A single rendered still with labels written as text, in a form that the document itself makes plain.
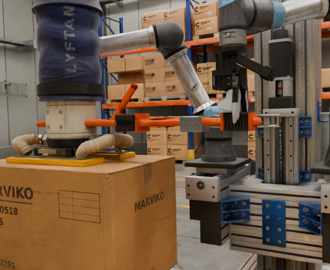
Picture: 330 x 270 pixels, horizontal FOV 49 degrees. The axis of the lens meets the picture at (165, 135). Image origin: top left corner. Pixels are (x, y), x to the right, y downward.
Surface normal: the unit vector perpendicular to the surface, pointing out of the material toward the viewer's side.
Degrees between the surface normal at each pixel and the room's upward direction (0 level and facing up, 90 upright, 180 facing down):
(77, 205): 90
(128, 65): 89
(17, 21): 90
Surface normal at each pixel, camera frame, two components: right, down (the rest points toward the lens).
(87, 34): 0.70, -0.32
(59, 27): 0.06, -0.23
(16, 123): 0.87, 0.00
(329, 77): -0.53, 0.05
